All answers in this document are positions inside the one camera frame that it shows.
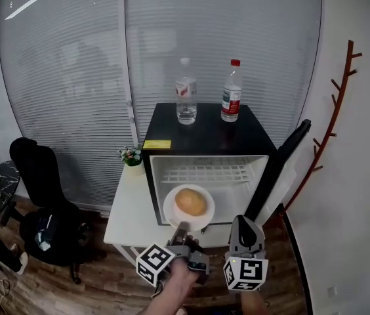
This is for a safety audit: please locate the white and teal device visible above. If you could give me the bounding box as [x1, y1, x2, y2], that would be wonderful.
[34, 214, 55, 253]

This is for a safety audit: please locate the person's right forearm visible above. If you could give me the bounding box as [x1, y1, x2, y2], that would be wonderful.
[238, 288, 268, 315]

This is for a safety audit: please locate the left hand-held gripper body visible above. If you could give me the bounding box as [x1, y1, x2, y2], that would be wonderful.
[135, 236, 212, 289]

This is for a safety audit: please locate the red-brown wooden coat rack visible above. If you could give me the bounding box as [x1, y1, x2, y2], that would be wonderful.
[282, 39, 363, 215]

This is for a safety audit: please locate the person's left forearm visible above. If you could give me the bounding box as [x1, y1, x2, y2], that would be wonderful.
[138, 260, 199, 315]

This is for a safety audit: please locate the clear bottle with red cap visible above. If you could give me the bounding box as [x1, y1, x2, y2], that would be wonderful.
[220, 58, 243, 123]

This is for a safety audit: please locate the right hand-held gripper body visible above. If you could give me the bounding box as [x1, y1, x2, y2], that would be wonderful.
[222, 249, 269, 292]

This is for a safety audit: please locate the black office chair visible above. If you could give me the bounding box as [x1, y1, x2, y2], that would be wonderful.
[9, 136, 94, 285]

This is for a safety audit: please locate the black mini fridge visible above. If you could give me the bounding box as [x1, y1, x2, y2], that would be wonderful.
[141, 102, 312, 230]

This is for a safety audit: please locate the clear bottle with white cap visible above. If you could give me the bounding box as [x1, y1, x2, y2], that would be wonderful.
[175, 56, 198, 125]

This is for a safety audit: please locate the small potted flower plant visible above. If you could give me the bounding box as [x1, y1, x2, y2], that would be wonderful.
[117, 144, 146, 177]

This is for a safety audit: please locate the white square table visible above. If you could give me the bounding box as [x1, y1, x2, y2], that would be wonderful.
[103, 163, 239, 266]

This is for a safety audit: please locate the white round plate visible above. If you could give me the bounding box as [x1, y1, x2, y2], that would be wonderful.
[162, 183, 216, 233]

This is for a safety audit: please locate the orange bread bun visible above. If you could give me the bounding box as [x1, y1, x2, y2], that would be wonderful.
[175, 188, 207, 217]

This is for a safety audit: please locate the white cable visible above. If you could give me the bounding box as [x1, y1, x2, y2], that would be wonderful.
[0, 257, 12, 305]

